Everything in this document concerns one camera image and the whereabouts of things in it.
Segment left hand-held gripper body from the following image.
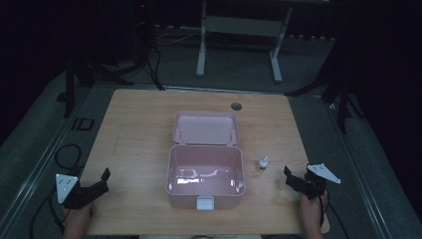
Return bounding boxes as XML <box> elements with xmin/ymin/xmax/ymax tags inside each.
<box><xmin>55</xmin><ymin>173</ymin><xmax>109</xmax><ymax>210</ymax></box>

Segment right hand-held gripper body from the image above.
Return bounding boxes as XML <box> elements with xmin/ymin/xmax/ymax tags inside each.
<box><xmin>292</xmin><ymin>162</ymin><xmax>342</xmax><ymax>201</ymax></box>

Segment small clear dropper bottle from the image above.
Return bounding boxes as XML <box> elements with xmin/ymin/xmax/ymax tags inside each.
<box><xmin>255</xmin><ymin>154</ymin><xmax>270</xmax><ymax>174</ymax></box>

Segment pink plastic box with lid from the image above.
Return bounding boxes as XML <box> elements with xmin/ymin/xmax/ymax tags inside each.
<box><xmin>164</xmin><ymin>111</ymin><xmax>247</xmax><ymax>211</ymax></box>

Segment person's left hand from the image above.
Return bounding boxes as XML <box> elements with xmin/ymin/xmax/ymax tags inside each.
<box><xmin>63</xmin><ymin>201</ymin><xmax>97</xmax><ymax>231</ymax></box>

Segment person's right hand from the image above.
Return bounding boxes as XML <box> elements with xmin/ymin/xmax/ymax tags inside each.
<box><xmin>299</xmin><ymin>189</ymin><xmax>330</xmax><ymax>230</ymax></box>

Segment black tripod stand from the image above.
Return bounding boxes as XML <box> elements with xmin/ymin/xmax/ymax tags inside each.
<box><xmin>56</xmin><ymin>56</ymin><xmax>135</xmax><ymax>120</ymax></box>
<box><xmin>284</xmin><ymin>63</ymin><xmax>366</xmax><ymax>135</ymax></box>

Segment white metal stand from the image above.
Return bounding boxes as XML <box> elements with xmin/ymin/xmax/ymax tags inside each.
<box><xmin>195</xmin><ymin>0</ymin><xmax>295</xmax><ymax>84</ymax></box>

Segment black cable loop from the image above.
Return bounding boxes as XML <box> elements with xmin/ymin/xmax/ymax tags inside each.
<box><xmin>54</xmin><ymin>143</ymin><xmax>83</xmax><ymax>172</ymax></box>

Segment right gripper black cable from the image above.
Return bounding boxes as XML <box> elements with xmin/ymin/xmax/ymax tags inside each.
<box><xmin>317</xmin><ymin>189</ymin><xmax>350</xmax><ymax>239</ymax></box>

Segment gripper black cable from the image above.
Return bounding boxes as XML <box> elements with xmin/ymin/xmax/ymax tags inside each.
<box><xmin>317</xmin><ymin>189</ymin><xmax>350</xmax><ymax>239</ymax></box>
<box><xmin>29</xmin><ymin>184</ymin><xmax>68</xmax><ymax>239</ymax></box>

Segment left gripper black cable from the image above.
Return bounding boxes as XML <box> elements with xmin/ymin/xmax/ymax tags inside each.
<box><xmin>29</xmin><ymin>184</ymin><xmax>68</xmax><ymax>239</ymax></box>

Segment metal floor rail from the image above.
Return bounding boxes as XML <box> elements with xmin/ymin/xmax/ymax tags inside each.
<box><xmin>0</xmin><ymin>87</ymin><xmax>115</xmax><ymax>230</ymax></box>
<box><xmin>326</xmin><ymin>103</ymin><xmax>401</xmax><ymax>239</ymax></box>

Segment black floor bracket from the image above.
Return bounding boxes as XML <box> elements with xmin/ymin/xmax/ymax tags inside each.
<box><xmin>70</xmin><ymin>117</ymin><xmax>96</xmax><ymax>131</ymax></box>

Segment black hanging cable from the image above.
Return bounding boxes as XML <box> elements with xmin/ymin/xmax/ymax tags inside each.
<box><xmin>144</xmin><ymin>44</ymin><xmax>166</xmax><ymax>92</ymax></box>

